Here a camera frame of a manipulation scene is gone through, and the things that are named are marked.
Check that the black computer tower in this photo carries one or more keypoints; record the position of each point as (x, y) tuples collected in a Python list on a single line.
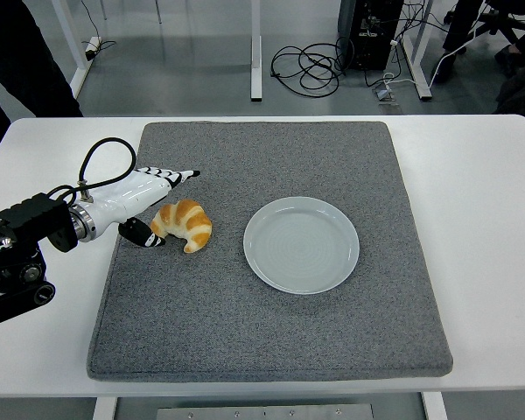
[(369, 35)]

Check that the pale blue round plate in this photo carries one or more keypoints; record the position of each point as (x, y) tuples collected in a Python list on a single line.
[(301, 245)]

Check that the dark bag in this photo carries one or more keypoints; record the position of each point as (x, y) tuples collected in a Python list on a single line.
[(522, 92)]

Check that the golden croissant bread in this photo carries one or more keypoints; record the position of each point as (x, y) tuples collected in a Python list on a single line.
[(190, 223)]

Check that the grey fabric mat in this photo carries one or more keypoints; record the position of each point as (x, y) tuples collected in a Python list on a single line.
[(245, 332)]

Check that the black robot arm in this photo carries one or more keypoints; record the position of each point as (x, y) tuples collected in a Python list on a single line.
[(22, 227)]

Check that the white power strip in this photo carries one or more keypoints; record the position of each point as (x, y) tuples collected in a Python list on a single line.
[(92, 46)]

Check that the grey floor socket box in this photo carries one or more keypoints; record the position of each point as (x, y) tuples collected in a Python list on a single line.
[(384, 94)]

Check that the white table leg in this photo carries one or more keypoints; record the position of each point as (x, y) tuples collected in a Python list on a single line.
[(104, 409), (434, 407)]

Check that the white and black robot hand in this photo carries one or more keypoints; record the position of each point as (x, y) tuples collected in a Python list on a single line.
[(127, 197)]

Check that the person's leg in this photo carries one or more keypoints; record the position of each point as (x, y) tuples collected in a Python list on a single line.
[(459, 30), (514, 57)]

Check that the black office chair base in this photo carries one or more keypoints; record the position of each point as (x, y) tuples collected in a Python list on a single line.
[(507, 19)]

